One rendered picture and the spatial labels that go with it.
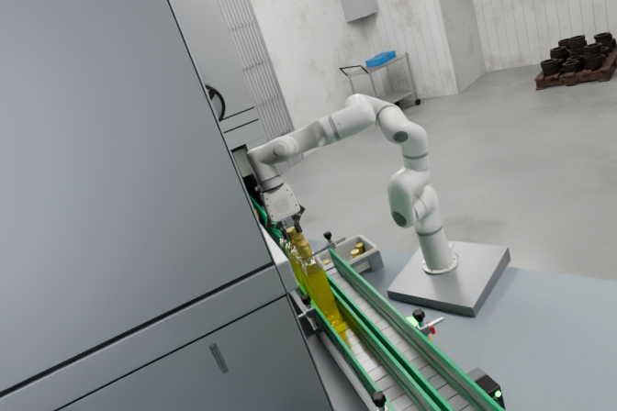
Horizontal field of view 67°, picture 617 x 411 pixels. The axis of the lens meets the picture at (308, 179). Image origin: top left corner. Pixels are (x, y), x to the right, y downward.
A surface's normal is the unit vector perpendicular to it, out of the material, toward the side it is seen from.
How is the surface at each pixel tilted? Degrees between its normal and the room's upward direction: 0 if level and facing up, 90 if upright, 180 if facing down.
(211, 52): 90
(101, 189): 90
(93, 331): 90
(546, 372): 0
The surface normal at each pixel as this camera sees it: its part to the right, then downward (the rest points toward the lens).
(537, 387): -0.31, -0.89
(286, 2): 0.72, 0.01
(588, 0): -0.62, 0.45
